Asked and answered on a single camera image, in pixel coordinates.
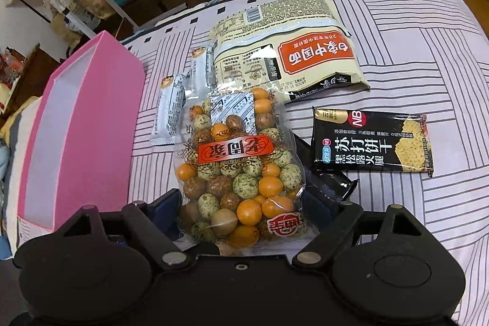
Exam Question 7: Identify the black cracker packet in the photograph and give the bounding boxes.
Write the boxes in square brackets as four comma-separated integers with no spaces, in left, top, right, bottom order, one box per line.
[309,106,435,178]

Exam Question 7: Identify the clear bag of coated peanuts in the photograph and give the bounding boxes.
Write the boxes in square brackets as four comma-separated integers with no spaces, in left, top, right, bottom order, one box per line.
[174,87,319,256]

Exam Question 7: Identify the small black snack packet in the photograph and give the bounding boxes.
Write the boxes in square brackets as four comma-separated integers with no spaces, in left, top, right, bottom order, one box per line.
[292,133,360,205]

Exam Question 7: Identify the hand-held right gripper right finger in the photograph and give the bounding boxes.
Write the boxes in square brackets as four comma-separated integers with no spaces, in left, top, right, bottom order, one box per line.
[292,192,430,267]

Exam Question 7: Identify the cream noodle packet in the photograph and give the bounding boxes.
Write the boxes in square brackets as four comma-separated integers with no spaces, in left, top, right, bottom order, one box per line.
[211,0,370,104]

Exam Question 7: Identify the pink storage box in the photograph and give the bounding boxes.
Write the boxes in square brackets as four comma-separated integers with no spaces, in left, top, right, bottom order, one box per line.
[16,30,146,233]

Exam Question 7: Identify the white snack bar wrapper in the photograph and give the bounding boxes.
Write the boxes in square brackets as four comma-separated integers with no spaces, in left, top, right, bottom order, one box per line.
[182,45,215,101]
[150,75,189,148]

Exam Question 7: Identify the striped grey bedsheet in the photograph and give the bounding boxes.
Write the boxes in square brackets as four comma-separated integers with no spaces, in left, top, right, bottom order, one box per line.
[0,0,489,326]

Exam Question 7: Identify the dark wooden cabinet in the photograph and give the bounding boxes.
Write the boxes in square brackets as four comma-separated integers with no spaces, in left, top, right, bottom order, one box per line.
[0,45,52,116]

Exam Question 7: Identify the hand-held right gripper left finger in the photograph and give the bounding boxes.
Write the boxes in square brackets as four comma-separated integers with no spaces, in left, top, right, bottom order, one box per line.
[53,190,192,270]

